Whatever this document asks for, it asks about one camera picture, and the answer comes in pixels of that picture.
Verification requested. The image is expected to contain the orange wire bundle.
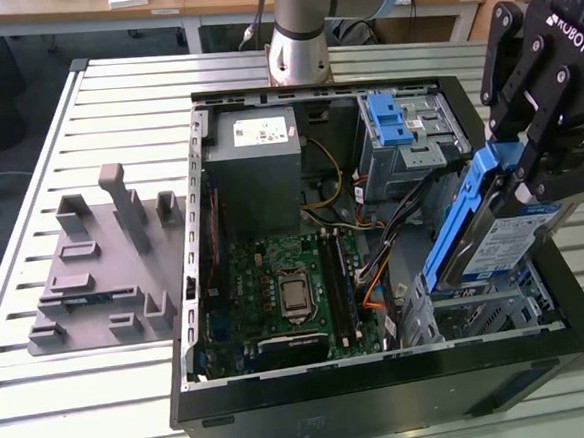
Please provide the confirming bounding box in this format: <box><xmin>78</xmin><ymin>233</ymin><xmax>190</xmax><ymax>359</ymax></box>
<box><xmin>361</xmin><ymin>279</ymin><xmax>395</xmax><ymax>320</ymax></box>

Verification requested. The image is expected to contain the blue plastic drive latch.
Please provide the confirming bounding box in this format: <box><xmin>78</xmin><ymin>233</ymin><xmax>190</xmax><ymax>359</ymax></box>
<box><xmin>366</xmin><ymin>92</ymin><xmax>417</xmax><ymax>149</ymax></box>

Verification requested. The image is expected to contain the silver metal disk bay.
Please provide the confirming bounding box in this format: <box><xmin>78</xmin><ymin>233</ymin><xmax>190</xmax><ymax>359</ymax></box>
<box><xmin>398</xmin><ymin>260</ymin><xmax>557</xmax><ymax>347</ymax></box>

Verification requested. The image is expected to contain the thin cable with connector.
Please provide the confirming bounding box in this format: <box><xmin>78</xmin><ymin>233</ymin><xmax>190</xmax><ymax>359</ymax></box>
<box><xmin>235</xmin><ymin>0</ymin><xmax>281</xmax><ymax>51</ymax></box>

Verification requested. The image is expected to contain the wooden top desk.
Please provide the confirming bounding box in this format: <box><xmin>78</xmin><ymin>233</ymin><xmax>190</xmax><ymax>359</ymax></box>
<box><xmin>183</xmin><ymin>0</ymin><xmax>492</xmax><ymax>62</ymax></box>
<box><xmin>0</xmin><ymin>0</ymin><xmax>188</xmax><ymax>56</ymax></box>

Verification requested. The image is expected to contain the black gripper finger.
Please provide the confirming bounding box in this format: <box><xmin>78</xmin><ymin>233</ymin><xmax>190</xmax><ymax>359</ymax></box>
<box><xmin>505</xmin><ymin>60</ymin><xmax>584</xmax><ymax>210</ymax></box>
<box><xmin>473</xmin><ymin>0</ymin><xmax>553</xmax><ymax>142</ymax></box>

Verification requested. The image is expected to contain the black wire bundle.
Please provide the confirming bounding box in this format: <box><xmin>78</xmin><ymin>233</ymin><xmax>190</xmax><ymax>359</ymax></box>
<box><xmin>356</xmin><ymin>166</ymin><xmax>470</xmax><ymax>281</ymax></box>

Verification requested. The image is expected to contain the RAM stick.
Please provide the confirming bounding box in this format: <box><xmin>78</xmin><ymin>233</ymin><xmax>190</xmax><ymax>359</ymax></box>
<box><xmin>336</xmin><ymin>231</ymin><xmax>369</xmax><ymax>338</ymax></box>
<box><xmin>61</xmin><ymin>290</ymin><xmax>114</xmax><ymax>307</ymax></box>

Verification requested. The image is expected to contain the grey Dell power supply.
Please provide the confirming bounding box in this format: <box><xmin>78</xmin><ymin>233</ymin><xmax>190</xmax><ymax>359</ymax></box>
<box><xmin>198</xmin><ymin>105</ymin><xmax>308</xmax><ymax>244</ymax></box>

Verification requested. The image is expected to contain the green Dell motherboard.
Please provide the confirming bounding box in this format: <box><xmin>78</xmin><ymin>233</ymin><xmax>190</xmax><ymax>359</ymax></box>
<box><xmin>190</xmin><ymin>225</ymin><xmax>392</xmax><ymax>382</ymax></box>

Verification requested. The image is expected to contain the dark grey backpack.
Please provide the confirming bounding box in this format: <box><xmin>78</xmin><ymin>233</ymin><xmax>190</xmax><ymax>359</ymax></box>
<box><xmin>327</xmin><ymin>16</ymin><xmax>379</xmax><ymax>50</ymax></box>

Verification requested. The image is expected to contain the grey plastic parts rack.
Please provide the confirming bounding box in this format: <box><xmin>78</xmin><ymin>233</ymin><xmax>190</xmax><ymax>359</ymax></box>
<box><xmin>15</xmin><ymin>157</ymin><xmax>202</xmax><ymax>359</ymax></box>

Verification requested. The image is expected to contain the silver CPU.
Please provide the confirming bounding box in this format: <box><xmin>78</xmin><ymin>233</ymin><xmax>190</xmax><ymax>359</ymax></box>
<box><xmin>279</xmin><ymin>279</ymin><xmax>311</xmax><ymax>315</ymax></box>

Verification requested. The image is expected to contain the CPU socket with metal cover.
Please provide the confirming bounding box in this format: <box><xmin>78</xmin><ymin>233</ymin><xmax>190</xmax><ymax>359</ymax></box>
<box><xmin>273</xmin><ymin>265</ymin><xmax>318</xmax><ymax>327</ymax></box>

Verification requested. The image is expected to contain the yellow wire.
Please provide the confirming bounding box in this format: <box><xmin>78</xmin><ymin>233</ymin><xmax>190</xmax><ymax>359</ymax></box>
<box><xmin>295</xmin><ymin>133</ymin><xmax>347</xmax><ymax>212</ymax></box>

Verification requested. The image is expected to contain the black graphics card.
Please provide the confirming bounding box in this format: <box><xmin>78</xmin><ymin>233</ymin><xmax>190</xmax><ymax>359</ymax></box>
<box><xmin>252</xmin><ymin>329</ymin><xmax>332</xmax><ymax>372</ymax></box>

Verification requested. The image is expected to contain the black open PC case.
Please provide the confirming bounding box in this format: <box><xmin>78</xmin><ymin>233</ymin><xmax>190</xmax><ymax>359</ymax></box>
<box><xmin>146</xmin><ymin>63</ymin><xmax>584</xmax><ymax>438</ymax></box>

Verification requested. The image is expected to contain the hard disk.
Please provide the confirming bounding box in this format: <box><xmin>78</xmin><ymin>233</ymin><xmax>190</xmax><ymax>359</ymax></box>
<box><xmin>413</xmin><ymin>135</ymin><xmax>573</xmax><ymax>302</ymax></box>

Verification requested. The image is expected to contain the silver metal drive cage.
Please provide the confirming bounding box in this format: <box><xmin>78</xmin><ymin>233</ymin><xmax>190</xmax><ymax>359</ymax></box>
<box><xmin>352</xmin><ymin>85</ymin><xmax>476</xmax><ymax>206</ymax></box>

